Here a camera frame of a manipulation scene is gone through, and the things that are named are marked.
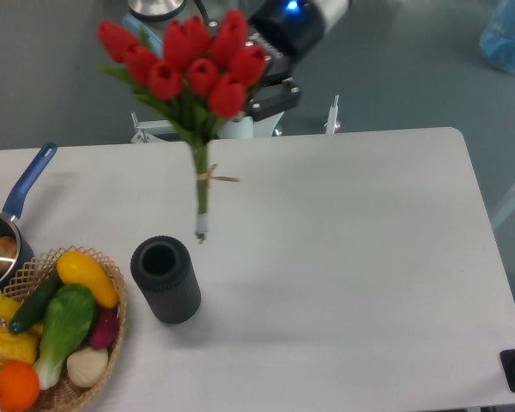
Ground yellow squash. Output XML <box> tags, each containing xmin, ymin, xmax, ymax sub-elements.
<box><xmin>57</xmin><ymin>251</ymin><xmax>119</xmax><ymax>309</ymax></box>

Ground orange fruit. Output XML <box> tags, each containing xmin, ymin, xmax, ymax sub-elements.
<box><xmin>0</xmin><ymin>361</ymin><xmax>40</xmax><ymax>411</ymax></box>

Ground purple red radish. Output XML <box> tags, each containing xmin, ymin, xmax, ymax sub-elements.
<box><xmin>88</xmin><ymin>309</ymin><xmax>119</xmax><ymax>349</ymax></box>

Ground yellow banana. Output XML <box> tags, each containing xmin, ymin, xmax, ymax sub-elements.
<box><xmin>0</xmin><ymin>289</ymin><xmax>43</xmax><ymax>337</ymax></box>

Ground red tulip bouquet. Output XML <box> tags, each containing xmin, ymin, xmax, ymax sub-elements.
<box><xmin>97</xmin><ymin>9</ymin><xmax>268</xmax><ymax>241</ymax></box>

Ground brown bread roll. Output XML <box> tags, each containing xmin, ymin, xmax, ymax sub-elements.
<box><xmin>0</xmin><ymin>236</ymin><xmax>17</xmax><ymax>275</ymax></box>

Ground yellow bell pepper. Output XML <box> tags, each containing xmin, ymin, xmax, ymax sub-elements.
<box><xmin>0</xmin><ymin>327</ymin><xmax>39</xmax><ymax>369</ymax></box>

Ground green bok choy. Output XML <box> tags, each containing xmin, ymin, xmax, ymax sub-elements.
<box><xmin>33</xmin><ymin>284</ymin><xmax>96</xmax><ymax>391</ymax></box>

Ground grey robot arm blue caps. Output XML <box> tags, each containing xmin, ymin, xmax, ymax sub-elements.
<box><xmin>122</xmin><ymin>1</ymin><xmax>350</xmax><ymax>122</ymax></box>

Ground black robotic gripper body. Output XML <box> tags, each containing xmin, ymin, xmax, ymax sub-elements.
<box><xmin>249</xmin><ymin>1</ymin><xmax>326</xmax><ymax>84</ymax></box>

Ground dark grey ribbed vase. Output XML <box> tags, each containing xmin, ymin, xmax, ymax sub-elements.
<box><xmin>130</xmin><ymin>235</ymin><xmax>202</xmax><ymax>324</ymax></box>

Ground blue handled saucepan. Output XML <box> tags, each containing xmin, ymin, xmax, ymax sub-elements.
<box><xmin>0</xmin><ymin>142</ymin><xmax>58</xmax><ymax>288</ymax></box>

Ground dark green cucumber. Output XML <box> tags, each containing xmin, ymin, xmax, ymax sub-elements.
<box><xmin>9</xmin><ymin>272</ymin><xmax>64</xmax><ymax>335</ymax></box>

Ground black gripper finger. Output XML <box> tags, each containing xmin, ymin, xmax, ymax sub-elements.
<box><xmin>245</xmin><ymin>77</ymin><xmax>302</xmax><ymax>122</ymax></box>

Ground white garlic bulb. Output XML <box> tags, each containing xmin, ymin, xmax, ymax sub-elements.
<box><xmin>66</xmin><ymin>347</ymin><xmax>109</xmax><ymax>388</ymax></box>

